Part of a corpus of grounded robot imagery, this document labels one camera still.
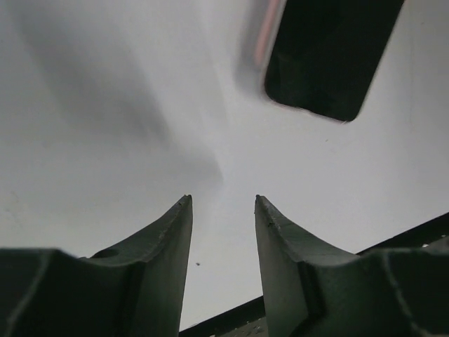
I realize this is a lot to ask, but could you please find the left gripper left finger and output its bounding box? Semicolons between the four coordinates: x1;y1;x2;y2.
1;195;193;336

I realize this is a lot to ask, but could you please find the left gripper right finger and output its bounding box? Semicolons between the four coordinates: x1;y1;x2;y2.
255;196;448;336

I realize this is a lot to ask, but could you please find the black smartphone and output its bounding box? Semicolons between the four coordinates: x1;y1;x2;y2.
264;0;403;122

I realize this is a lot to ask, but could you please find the pink phone case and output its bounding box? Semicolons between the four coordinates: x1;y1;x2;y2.
239;1;286;90

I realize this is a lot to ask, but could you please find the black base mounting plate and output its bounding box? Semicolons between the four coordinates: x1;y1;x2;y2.
179;213;448;336

